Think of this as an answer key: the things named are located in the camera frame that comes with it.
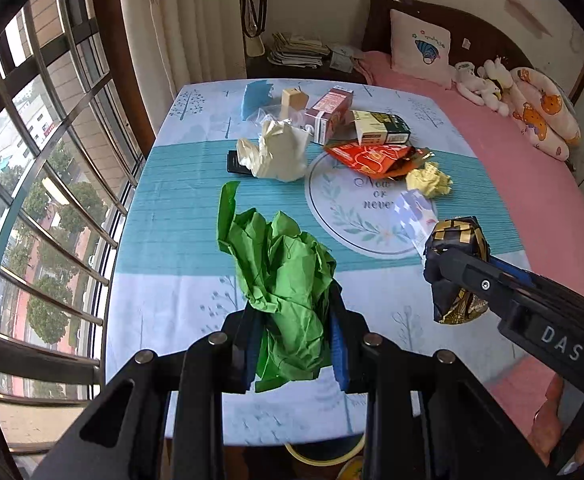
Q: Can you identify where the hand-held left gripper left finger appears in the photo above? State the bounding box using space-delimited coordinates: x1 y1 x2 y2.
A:
32 307 267 480

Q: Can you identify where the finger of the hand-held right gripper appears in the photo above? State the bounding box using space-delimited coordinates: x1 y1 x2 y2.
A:
423 249 527 320
489 256 584 312

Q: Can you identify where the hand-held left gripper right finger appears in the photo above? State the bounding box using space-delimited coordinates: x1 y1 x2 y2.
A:
322 280 555 480

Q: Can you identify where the black and gold wrapper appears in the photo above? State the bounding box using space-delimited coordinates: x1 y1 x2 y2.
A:
423 216 493 326

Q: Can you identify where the green paper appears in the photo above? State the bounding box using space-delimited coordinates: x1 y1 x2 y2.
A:
216 181 339 393

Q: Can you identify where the red and gold snack wrapper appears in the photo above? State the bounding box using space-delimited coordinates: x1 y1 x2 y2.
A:
323 142 435 180

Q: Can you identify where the pink drink carton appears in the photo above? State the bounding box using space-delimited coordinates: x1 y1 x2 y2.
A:
306 87 355 146

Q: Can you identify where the person's right hand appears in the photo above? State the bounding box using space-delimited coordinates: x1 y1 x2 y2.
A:
529 375 568 466

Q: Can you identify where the pink bed sheet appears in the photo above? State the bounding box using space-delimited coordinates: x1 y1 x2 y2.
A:
357 50 584 411

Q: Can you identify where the white and blue patterned wrapper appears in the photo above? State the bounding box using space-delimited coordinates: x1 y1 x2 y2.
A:
392 189 440 256

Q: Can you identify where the yellow rimmed bin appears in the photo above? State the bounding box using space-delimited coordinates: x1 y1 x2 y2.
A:
284 435 365 480

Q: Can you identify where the yellow crumpled paper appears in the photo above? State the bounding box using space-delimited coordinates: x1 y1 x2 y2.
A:
405 161 453 200

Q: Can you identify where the orange print baby pillow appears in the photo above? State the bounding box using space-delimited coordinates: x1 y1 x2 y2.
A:
509 66 582 162

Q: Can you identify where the green and white carton box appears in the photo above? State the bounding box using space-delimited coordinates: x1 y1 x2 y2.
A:
352 110 413 147

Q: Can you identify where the white plush toy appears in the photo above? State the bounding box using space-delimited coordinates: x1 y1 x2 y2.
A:
454 58 515 116

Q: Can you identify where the small black flat object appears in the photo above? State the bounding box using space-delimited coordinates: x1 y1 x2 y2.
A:
226 150 253 177

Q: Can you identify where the white crumpled paper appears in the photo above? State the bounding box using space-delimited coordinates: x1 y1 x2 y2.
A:
236 119 313 183

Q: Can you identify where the clear plastic bag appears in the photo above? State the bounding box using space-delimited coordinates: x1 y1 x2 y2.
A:
244 102 317 133

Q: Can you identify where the dark wooden headboard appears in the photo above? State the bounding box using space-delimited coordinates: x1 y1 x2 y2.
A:
362 0 584 106

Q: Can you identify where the small beige carton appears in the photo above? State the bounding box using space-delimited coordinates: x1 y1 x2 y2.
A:
281 88 309 120

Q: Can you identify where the pale blue tissue pack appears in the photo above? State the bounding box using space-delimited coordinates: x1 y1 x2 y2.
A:
329 45 365 72

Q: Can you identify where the white pillow with blue print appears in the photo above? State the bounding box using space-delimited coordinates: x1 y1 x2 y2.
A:
389 8 452 86

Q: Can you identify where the dark wooden nightstand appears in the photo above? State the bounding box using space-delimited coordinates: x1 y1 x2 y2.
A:
246 52 367 86

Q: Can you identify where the blue tissue packet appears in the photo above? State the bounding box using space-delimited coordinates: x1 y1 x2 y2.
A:
242 81 273 122

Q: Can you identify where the metal window grille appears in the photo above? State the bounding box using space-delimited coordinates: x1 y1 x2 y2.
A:
0 0 145 461

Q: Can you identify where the stack of papers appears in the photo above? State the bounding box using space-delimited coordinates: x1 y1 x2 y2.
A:
269 31 330 67

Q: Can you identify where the cream curtain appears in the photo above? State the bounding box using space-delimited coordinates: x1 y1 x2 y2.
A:
117 0 247 106

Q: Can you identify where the hanging bag with black straps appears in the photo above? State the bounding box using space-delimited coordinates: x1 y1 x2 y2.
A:
237 0 270 58

